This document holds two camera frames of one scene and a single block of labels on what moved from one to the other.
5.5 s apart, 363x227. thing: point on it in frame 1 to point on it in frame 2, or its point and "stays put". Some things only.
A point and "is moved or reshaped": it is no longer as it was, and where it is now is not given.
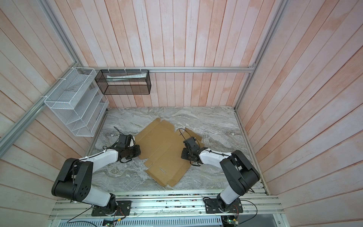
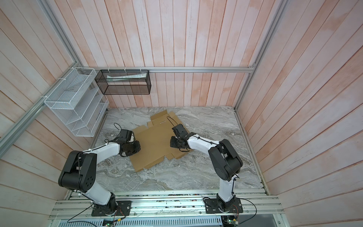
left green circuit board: x=108 y=222 stays put
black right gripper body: x=186 y=154 to x=175 y=142
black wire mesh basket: x=124 y=82 stays put
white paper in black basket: x=110 y=78 stays put
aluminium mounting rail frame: x=256 y=205 stays put
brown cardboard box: x=161 y=146 is moved or reshaped
